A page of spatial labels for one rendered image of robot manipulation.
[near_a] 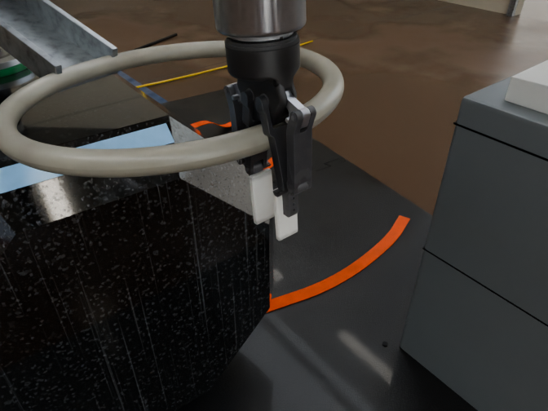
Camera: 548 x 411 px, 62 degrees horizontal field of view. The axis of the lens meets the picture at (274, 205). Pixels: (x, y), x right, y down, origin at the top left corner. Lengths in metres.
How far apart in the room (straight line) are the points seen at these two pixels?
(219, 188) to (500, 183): 0.56
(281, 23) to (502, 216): 0.72
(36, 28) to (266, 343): 1.00
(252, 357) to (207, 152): 1.00
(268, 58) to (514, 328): 0.89
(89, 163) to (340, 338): 1.10
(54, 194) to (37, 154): 0.25
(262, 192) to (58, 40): 0.57
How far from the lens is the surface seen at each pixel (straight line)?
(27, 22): 1.06
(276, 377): 1.37
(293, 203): 0.53
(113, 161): 0.50
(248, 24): 0.44
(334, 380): 1.38
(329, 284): 1.61
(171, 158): 0.48
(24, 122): 0.93
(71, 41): 1.00
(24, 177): 0.81
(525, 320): 1.15
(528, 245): 1.05
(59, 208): 0.79
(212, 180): 0.89
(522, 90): 1.00
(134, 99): 0.95
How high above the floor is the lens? 1.16
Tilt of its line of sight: 36 degrees down
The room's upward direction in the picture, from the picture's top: straight up
